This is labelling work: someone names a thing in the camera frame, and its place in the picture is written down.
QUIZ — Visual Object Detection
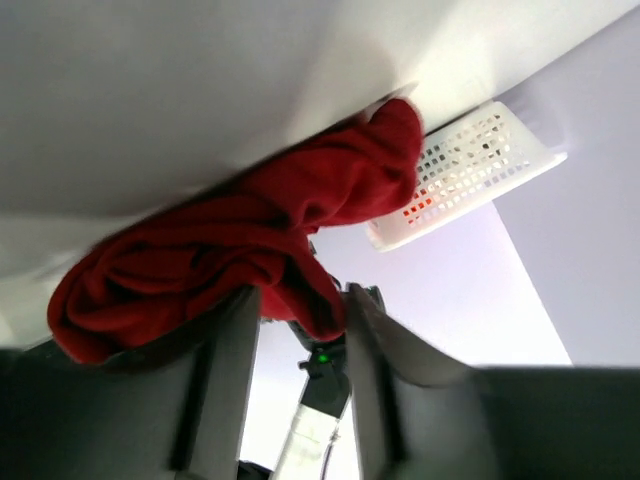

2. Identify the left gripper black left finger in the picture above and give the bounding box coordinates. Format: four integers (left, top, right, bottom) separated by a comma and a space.
1, 287, 260, 479

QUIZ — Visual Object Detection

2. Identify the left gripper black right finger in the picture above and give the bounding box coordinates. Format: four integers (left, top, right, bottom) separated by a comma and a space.
344, 284, 639, 479

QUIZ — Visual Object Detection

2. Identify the dark red t-shirt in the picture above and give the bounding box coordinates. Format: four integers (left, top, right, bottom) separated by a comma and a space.
47, 98, 424, 365

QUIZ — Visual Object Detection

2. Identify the white plastic basket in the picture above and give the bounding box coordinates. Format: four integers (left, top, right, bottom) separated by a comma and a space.
368, 101, 567, 252

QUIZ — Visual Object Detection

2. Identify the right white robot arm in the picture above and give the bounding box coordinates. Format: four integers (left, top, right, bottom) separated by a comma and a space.
237, 322, 351, 479

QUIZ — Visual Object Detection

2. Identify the rolled orange t-shirt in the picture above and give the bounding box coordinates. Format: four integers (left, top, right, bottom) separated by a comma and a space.
401, 197, 441, 228

